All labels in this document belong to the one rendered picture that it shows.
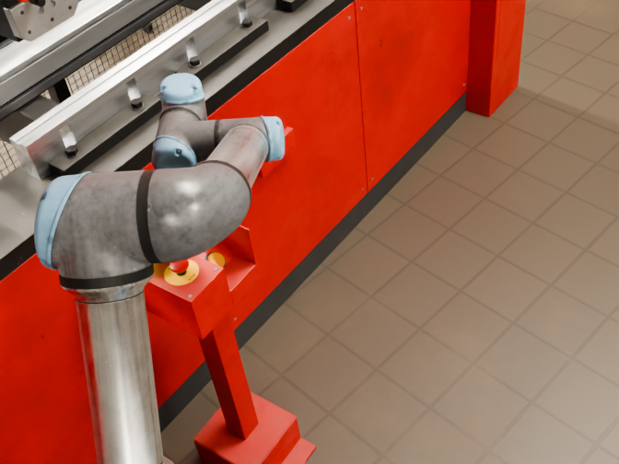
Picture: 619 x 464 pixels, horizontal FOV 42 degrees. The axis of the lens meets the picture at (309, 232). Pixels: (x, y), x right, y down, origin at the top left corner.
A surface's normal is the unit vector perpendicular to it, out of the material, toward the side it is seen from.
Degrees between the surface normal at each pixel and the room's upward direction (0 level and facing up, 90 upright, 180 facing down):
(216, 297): 90
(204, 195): 47
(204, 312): 90
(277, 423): 0
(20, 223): 0
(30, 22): 90
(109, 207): 32
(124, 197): 22
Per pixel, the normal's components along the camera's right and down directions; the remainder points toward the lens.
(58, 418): 0.79, 0.36
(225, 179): 0.63, -0.60
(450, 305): -0.11, -0.71
